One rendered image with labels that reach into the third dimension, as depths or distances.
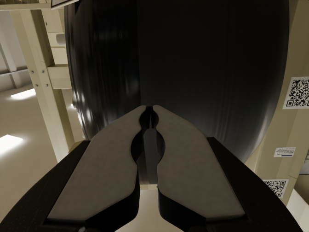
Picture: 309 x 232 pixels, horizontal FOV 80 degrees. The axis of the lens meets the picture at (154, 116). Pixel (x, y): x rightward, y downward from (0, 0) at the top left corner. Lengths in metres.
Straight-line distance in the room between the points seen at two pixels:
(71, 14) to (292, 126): 0.51
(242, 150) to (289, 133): 0.29
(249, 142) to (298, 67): 0.26
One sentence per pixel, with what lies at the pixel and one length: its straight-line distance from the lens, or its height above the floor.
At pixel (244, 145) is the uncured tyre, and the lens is 0.28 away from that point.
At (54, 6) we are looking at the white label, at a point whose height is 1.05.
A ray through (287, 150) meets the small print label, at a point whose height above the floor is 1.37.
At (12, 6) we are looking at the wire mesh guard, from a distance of 0.96.
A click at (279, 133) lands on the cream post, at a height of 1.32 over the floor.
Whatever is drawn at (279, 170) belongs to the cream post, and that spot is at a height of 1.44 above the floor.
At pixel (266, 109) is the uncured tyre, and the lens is 0.27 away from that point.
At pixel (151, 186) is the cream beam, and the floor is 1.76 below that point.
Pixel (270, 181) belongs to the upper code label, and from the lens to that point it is 0.65.
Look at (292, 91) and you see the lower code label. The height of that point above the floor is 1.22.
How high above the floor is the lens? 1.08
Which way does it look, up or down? 25 degrees up
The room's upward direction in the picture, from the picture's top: 178 degrees clockwise
